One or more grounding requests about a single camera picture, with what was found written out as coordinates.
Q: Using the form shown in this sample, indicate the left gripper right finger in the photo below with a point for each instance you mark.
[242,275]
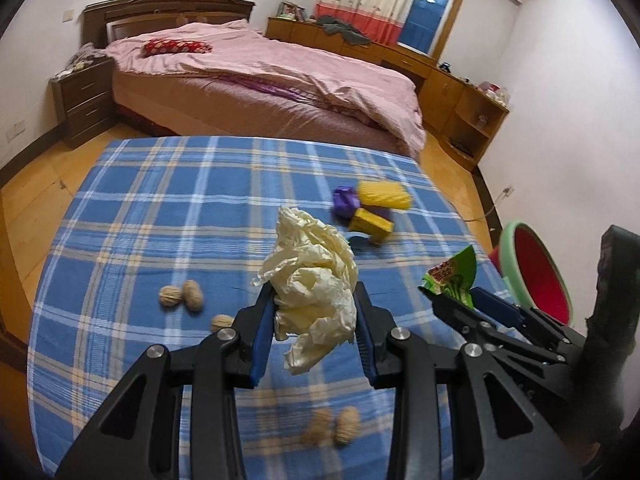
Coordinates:
[495,430]

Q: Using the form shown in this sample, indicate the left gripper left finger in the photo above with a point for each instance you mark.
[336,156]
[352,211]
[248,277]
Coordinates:
[135,433]

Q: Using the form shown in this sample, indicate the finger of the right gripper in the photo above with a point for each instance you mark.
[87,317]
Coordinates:
[535,325]
[479,328]

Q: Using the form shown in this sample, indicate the green snack wrapper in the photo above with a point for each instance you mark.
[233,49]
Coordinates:
[453,277]

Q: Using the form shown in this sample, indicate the small yellow box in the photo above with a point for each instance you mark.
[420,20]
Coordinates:
[374,226]

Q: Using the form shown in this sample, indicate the light blue plastic hook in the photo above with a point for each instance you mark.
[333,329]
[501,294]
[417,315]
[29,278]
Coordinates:
[362,247]

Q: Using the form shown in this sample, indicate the white tissue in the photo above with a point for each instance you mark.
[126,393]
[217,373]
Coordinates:
[313,271]

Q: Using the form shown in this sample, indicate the red bin with green rim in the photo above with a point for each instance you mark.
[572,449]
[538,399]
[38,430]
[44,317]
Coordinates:
[530,273]

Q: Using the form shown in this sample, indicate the peanut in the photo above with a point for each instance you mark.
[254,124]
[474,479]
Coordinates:
[192,296]
[220,321]
[170,296]
[340,429]

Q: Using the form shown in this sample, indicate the yellow sponge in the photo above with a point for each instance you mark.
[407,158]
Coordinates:
[384,194]

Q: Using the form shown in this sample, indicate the purple wrapper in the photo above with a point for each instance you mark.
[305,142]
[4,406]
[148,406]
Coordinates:
[346,202]

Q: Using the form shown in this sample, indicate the long wooden cabinet desk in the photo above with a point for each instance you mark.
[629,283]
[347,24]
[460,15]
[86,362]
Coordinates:
[462,117]

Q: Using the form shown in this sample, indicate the blue plaid tablecloth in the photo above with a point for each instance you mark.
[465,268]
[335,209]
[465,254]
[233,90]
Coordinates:
[157,212]

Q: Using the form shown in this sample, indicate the blue window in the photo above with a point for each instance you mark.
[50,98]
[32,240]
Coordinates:
[424,24]

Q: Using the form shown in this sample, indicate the dark clothes pile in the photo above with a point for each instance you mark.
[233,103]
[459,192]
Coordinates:
[334,26]

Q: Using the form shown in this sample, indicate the dark wooden nightstand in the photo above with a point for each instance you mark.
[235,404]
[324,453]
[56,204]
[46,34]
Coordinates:
[84,102]

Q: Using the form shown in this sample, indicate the pink quilt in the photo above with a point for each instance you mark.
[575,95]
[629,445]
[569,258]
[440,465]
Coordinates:
[290,67]

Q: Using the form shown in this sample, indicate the wooden bed with headboard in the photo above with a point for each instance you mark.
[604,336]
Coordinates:
[240,75]

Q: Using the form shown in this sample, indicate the red floral pillow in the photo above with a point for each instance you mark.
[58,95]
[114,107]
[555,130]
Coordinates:
[174,46]

